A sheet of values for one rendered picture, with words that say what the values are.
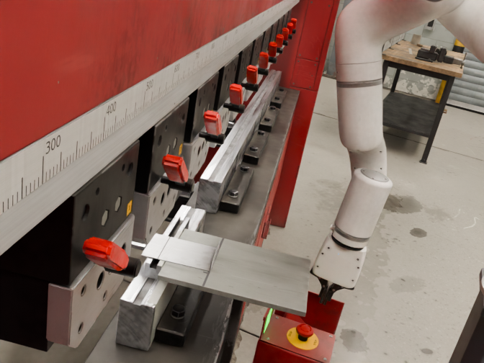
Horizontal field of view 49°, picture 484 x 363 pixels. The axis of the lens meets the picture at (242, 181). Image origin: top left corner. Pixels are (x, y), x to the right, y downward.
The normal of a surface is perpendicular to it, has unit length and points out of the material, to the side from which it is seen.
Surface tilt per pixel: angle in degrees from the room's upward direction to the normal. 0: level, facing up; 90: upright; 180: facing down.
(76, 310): 90
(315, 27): 90
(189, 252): 0
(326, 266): 89
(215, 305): 0
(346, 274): 90
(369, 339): 0
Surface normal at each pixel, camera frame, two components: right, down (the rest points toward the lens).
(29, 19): 0.97, 0.23
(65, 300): -0.16, 0.37
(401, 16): -0.72, 0.62
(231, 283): 0.18, -0.90
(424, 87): -0.38, 0.30
